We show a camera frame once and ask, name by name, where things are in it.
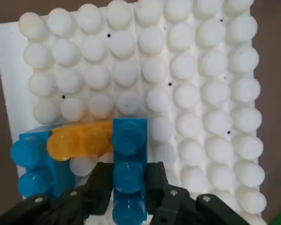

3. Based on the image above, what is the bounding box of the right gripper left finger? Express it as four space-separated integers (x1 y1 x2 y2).
0 162 115 225

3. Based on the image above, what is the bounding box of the blue three-stud block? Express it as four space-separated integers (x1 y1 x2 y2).
111 117 148 225
10 130 77 200

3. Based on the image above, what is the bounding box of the white studded baseplate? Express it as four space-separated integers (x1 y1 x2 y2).
0 0 268 225

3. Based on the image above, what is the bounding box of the yellow two-stud block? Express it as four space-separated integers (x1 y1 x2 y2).
46 120 115 163

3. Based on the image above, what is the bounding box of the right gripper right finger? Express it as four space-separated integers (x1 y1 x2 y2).
144 161 250 225

